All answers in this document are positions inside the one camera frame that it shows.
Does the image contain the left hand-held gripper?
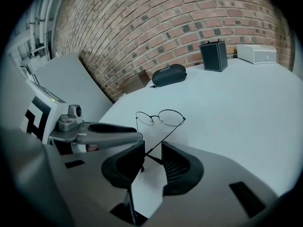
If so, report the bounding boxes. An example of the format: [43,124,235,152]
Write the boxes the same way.
[20,79,144,156]

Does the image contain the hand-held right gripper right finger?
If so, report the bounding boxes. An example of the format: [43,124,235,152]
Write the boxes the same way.
[146,141,279,227]

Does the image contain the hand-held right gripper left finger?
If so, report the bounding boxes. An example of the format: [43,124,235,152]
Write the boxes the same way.
[2,129,145,227]

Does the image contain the wire-rimmed eyeglasses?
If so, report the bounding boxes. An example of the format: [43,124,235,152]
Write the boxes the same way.
[135,109,187,174]

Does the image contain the black zipped glasses case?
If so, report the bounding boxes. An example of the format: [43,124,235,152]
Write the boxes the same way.
[150,63,187,89]

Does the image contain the brown open box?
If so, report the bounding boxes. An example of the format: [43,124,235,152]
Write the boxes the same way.
[120,70,151,95]

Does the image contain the black square pen holder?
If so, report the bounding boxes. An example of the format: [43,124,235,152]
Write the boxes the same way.
[199,38,228,72]

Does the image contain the white rectangular box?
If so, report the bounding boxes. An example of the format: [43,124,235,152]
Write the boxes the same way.
[236,44,277,65]

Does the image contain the white wall pipes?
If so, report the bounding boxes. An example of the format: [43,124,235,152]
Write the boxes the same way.
[26,0,69,56]

